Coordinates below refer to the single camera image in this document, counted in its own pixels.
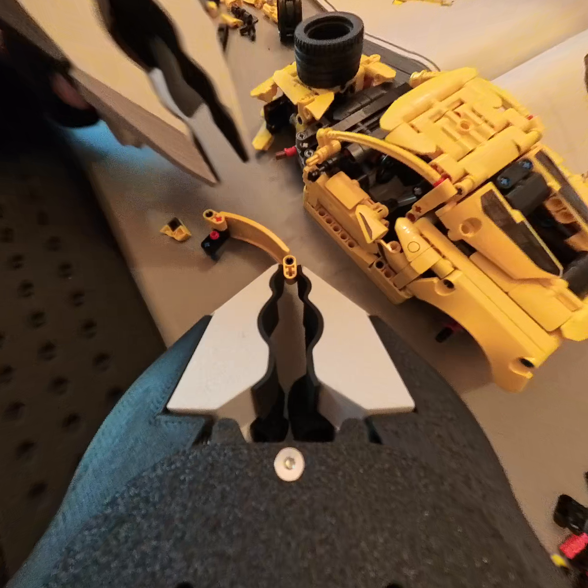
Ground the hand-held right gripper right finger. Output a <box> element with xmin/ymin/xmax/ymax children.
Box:
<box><xmin>298</xmin><ymin>266</ymin><xmax>416</xmax><ymax>437</ymax></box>

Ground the yellow flexible toy hose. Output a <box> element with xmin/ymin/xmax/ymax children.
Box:
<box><xmin>203</xmin><ymin>209</ymin><xmax>299</xmax><ymax>286</ymax></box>

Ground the grey desk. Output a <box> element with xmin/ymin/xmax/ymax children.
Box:
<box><xmin>14</xmin><ymin>0</ymin><xmax>588</xmax><ymax>588</ymax></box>

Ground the yellow toy brick car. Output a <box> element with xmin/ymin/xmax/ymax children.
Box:
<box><xmin>250</xmin><ymin>54</ymin><xmax>588</xmax><ymax>394</ymax></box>

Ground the open instruction booklet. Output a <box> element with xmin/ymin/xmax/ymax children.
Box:
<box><xmin>322</xmin><ymin>0</ymin><xmax>588</xmax><ymax>95</ymax></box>

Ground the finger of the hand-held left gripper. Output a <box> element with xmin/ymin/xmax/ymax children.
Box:
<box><xmin>155</xmin><ymin>0</ymin><xmax>252</xmax><ymax>162</ymax></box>
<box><xmin>17</xmin><ymin>0</ymin><xmax>219</xmax><ymax>185</ymax></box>

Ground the pile of yellow black bricks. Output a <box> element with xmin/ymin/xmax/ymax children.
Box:
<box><xmin>202</xmin><ymin>0</ymin><xmax>282</xmax><ymax>43</ymax></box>

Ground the person's left hand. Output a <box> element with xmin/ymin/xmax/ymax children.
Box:
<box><xmin>52</xmin><ymin>75</ymin><xmax>100</xmax><ymax>128</ymax></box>

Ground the pile of red black bricks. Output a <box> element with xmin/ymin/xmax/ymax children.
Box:
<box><xmin>550</xmin><ymin>472</ymin><xmax>588</xmax><ymax>576</ymax></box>

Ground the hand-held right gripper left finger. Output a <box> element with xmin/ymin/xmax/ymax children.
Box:
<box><xmin>166</xmin><ymin>265</ymin><xmax>290</xmax><ymax>442</ymax></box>

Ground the small black brick red pin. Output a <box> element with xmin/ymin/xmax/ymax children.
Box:
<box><xmin>200</xmin><ymin>229</ymin><xmax>232</xmax><ymax>262</ymax></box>

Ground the yellow toy bracket piece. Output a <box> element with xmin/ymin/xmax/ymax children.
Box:
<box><xmin>159</xmin><ymin>218</ymin><xmax>193</xmax><ymax>243</ymax></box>

